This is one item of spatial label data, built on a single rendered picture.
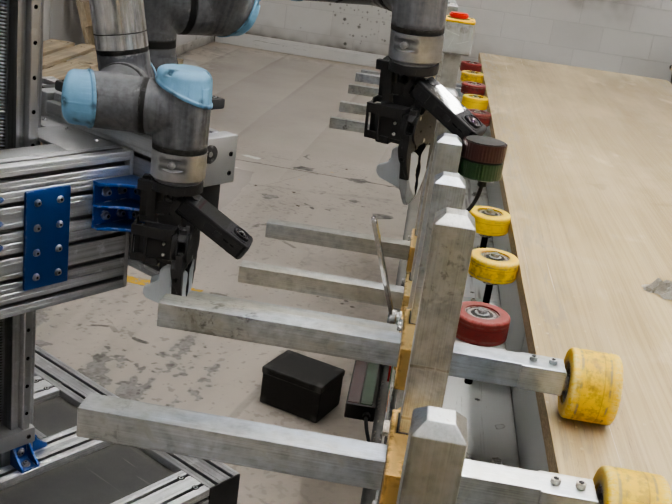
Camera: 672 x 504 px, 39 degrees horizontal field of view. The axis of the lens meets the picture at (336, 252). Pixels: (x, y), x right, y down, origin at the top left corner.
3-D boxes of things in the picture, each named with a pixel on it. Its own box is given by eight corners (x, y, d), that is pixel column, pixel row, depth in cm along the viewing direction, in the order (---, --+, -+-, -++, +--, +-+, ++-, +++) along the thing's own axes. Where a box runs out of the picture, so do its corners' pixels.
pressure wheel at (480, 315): (440, 390, 133) (454, 315, 130) (440, 365, 141) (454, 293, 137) (497, 400, 133) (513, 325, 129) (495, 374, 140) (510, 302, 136)
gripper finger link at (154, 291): (144, 316, 139) (148, 257, 136) (184, 323, 139) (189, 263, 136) (137, 324, 137) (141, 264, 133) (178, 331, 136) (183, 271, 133)
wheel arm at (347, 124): (328, 130, 279) (330, 116, 277) (329, 128, 282) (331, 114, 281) (477, 153, 276) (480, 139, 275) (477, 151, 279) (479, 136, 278)
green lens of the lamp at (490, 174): (457, 177, 128) (460, 161, 128) (457, 166, 134) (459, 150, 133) (502, 184, 128) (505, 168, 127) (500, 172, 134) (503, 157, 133)
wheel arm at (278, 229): (264, 241, 185) (266, 220, 184) (267, 236, 188) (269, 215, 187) (488, 278, 182) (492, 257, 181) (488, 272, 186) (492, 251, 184)
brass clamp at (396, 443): (369, 523, 82) (377, 472, 80) (380, 442, 95) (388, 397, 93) (440, 536, 81) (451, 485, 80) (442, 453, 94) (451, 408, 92)
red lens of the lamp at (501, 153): (460, 159, 128) (463, 142, 127) (460, 148, 133) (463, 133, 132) (505, 166, 127) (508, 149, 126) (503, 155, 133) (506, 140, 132)
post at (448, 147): (384, 446, 144) (437, 135, 128) (386, 434, 148) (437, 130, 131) (407, 450, 144) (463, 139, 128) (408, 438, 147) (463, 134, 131)
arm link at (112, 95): (78, 113, 136) (155, 122, 137) (57, 130, 126) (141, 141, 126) (80, 57, 134) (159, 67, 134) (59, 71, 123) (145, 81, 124)
